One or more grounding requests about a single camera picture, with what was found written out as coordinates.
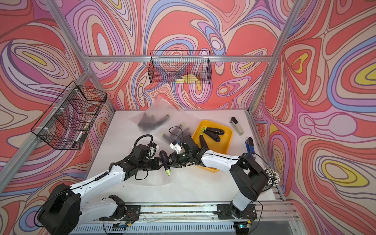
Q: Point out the clear zip-top plastic bag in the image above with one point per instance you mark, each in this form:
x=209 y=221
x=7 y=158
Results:
x=158 y=109

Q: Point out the black wire basket wall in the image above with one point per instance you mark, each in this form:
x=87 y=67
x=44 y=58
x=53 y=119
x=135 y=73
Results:
x=70 y=117
x=166 y=70

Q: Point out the aluminium frame post right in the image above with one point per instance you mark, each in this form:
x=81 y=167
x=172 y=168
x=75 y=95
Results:
x=290 y=22

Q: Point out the purple eggplant in tray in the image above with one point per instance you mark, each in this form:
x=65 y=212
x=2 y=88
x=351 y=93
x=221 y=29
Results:
x=216 y=131
x=212 y=135
x=203 y=142

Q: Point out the yellow cloth in basket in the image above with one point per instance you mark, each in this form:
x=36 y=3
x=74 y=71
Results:
x=187 y=79

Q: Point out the aluminium frame post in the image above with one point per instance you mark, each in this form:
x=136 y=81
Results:
x=42 y=78
x=290 y=22

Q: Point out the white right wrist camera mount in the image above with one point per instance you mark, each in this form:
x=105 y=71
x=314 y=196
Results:
x=177 y=147

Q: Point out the aluminium horizontal back bar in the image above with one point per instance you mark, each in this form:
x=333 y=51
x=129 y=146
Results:
x=145 y=58

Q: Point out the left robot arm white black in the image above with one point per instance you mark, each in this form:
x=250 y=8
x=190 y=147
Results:
x=70 y=206

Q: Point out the aluminium frame post left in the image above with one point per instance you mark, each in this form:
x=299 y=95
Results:
x=42 y=78

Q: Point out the blue black tool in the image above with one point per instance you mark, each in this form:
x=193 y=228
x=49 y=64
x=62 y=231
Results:
x=250 y=146

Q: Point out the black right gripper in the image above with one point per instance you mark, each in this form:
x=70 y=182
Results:
x=174 y=157

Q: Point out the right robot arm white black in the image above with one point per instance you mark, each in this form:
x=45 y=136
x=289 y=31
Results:
x=249 y=176

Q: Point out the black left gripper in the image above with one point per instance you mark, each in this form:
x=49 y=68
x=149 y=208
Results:
x=156 y=161

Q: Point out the black wire basket left wall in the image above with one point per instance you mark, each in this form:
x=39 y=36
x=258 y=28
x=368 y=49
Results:
x=70 y=117

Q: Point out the grey black stapler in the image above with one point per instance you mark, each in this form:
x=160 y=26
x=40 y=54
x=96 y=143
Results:
x=236 y=126

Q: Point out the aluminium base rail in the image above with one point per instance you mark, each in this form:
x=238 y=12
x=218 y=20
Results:
x=267 y=218

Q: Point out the black wire basket back wall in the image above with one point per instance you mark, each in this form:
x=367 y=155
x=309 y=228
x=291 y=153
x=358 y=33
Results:
x=166 y=70

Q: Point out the yellow plastic tray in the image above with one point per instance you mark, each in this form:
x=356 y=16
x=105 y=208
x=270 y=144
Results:
x=221 y=147

